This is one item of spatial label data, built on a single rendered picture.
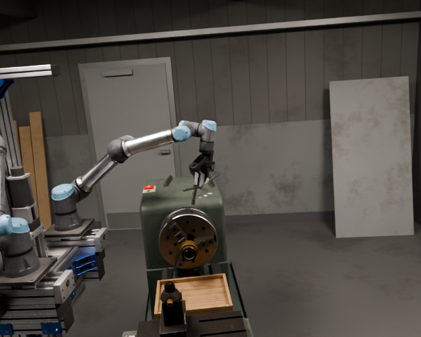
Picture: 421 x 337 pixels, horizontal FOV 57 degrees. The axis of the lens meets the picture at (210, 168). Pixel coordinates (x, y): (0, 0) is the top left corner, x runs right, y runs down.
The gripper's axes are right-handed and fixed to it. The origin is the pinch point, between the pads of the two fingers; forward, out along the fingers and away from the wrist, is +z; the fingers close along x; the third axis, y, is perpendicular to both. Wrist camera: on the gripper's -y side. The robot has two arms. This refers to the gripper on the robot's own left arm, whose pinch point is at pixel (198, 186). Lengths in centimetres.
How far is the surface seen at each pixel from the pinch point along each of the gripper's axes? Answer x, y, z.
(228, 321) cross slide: -50, -41, 37
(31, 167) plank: 321, 107, 78
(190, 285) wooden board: -11, -13, 48
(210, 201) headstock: -0.7, 13.3, 10.7
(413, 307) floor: -109, 169, 99
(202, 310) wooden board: -31, -30, 46
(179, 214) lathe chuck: 3.7, -9.3, 14.7
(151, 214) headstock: 23.6, -8.3, 21.5
